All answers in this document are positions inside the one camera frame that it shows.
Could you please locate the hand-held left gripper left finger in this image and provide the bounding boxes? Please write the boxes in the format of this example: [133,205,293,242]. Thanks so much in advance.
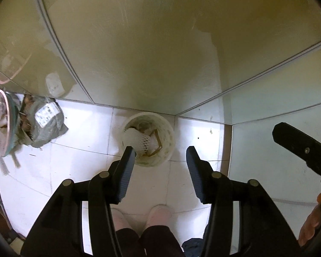
[20,146,135,257]

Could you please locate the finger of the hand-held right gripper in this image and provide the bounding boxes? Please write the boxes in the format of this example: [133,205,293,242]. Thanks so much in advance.
[272,122,321,186]

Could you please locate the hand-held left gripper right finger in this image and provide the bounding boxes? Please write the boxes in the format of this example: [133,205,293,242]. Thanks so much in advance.
[186,146,301,257]

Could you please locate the white foam fruit net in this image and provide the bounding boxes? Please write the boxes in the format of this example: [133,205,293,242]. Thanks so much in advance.
[121,128,161,158]

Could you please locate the white perforated plastic bin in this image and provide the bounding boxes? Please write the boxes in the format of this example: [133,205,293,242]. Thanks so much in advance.
[119,112,175,167]

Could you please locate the person's right hand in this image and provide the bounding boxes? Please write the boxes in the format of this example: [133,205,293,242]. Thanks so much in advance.
[298,191,321,247]

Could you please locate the person's right pink slipper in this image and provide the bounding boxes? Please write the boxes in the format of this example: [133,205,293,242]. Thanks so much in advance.
[145,204,175,230]

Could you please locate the person's left dark trouser leg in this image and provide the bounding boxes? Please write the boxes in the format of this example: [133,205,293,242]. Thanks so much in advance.
[114,227,145,257]

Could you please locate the person's dark trouser leg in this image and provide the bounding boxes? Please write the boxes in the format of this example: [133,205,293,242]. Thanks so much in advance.
[114,227,145,257]
[138,225,184,257]

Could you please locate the dark blue cloth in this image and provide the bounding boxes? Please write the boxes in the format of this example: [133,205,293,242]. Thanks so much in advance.
[181,236,212,257]

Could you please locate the person's right dark trouser leg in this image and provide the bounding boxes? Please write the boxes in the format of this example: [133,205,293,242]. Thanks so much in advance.
[138,225,184,257]

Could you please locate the grey plastic garbage bag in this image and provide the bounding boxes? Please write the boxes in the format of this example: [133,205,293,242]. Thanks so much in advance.
[25,96,69,148]

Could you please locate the brown dry scraps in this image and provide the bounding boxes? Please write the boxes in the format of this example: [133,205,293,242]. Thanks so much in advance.
[17,94,36,142]

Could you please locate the pink-rimmed teal basin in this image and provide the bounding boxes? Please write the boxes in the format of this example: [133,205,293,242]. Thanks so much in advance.
[0,89,20,159]

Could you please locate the beige cardboard box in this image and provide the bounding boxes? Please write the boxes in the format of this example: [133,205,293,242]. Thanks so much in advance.
[9,236,26,255]

